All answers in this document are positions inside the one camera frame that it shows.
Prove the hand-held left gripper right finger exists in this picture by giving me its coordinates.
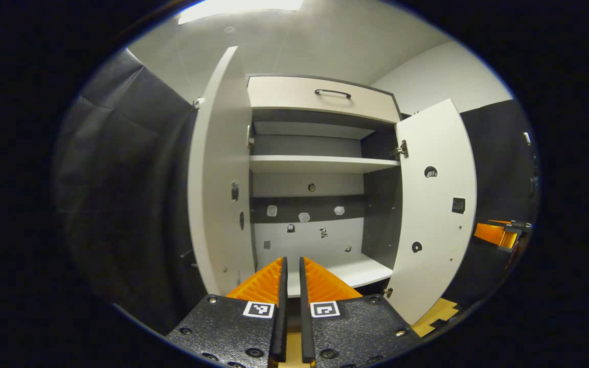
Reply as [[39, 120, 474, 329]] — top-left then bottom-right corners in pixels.
[[299, 257, 423, 368]]

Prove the grey cabinet shelf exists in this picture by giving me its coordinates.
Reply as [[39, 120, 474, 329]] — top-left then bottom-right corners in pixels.
[[250, 155, 400, 173]]

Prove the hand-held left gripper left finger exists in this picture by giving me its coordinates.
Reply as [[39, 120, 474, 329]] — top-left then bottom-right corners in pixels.
[[166, 257, 288, 368]]

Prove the grey double-door shoe cabinet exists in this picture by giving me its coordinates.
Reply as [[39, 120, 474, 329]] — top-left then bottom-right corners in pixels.
[[246, 74, 403, 300]]

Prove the grey cabinet door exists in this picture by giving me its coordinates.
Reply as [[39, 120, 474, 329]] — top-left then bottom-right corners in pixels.
[[386, 99, 478, 325], [187, 46, 257, 297]]

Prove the grey cabinet drawer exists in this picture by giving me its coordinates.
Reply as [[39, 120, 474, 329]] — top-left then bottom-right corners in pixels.
[[246, 76, 402, 124]]

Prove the black backdrop cloth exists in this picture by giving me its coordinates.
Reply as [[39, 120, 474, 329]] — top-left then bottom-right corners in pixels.
[[448, 100, 540, 310], [54, 49, 200, 335]]

